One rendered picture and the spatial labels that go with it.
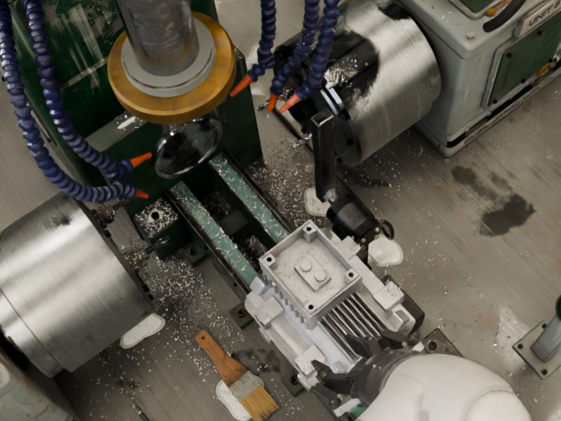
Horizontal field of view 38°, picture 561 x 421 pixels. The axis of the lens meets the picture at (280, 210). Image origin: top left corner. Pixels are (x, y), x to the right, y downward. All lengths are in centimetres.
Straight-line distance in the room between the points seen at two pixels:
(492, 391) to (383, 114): 73
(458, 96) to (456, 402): 87
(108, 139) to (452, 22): 59
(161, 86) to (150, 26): 11
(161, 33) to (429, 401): 57
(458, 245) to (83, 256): 72
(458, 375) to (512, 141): 103
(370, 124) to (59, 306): 57
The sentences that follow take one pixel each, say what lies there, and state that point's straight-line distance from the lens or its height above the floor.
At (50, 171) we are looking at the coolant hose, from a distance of 111.
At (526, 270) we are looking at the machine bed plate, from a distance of 160.
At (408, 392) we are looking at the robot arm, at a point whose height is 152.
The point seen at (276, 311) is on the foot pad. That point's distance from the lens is 125.
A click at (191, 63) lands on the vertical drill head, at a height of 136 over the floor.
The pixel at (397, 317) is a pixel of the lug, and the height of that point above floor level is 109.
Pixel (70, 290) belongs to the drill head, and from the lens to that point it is 125.
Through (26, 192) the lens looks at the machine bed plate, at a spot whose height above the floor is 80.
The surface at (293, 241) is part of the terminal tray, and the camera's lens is 124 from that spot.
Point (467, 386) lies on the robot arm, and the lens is 73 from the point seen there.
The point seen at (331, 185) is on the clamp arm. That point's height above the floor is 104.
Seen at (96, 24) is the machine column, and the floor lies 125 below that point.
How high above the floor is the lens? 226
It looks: 64 degrees down
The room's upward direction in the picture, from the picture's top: 9 degrees counter-clockwise
